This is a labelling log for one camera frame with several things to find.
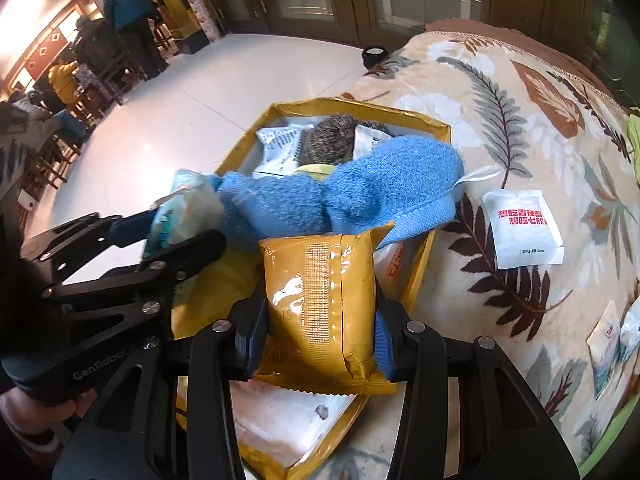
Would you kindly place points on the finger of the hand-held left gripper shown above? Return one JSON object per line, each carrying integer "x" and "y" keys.
{"x": 127, "y": 227}
{"x": 200, "y": 250}

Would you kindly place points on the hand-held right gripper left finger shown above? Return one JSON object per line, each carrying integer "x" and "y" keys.
{"x": 252, "y": 335}

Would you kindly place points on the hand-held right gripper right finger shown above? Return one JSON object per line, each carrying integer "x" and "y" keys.
{"x": 384, "y": 347}

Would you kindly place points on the yellow cardboard box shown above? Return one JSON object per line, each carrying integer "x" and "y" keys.
{"x": 215, "y": 285}

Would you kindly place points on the teal white tissue pack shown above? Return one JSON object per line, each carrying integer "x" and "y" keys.
{"x": 185, "y": 205}

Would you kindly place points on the orange snack packet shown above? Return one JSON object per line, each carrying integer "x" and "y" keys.
{"x": 320, "y": 310}

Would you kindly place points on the blue towel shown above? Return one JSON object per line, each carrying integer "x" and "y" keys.
{"x": 380, "y": 185}

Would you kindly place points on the person's left hand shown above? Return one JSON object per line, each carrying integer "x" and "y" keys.
{"x": 30, "y": 417}

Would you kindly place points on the white packet red print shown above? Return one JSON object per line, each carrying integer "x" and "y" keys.
{"x": 391, "y": 262}
{"x": 522, "y": 227}

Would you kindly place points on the dark wooden chair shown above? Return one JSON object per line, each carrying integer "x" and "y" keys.
{"x": 117, "y": 77}

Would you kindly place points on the brown knitted hat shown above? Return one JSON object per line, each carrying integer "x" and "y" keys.
{"x": 330, "y": 140}

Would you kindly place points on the white packet teal print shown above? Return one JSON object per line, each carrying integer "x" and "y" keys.
{"x": 606, "y": 350}

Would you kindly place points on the stack of red white cartons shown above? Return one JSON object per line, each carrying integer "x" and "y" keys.
{"x": 200, "y": 5}

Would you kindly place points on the green bed sheet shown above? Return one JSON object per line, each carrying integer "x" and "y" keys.
{"x": 607, "y": 440}

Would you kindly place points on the white plastic packet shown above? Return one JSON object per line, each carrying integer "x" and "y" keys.
{"x": 631, "y": 332}

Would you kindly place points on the black round container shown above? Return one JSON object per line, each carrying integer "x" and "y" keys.
{"x": 374, "y": 56}

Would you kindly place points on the leaf print blanket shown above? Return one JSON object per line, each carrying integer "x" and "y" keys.
{"x": 550, "y": 135}

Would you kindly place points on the green cloth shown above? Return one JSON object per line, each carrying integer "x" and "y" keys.
{"x": 635, "y": 150}

